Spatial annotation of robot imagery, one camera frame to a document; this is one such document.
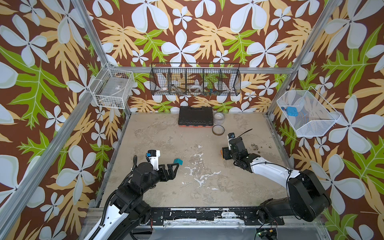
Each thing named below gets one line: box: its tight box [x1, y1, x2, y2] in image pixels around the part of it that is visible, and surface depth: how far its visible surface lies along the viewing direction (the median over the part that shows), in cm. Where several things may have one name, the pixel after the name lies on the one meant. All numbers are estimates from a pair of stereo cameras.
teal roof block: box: [173, 158, 184, 166], surface depth 95 cm
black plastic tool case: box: [178, 106, 214, 128], surface depth 118 cm
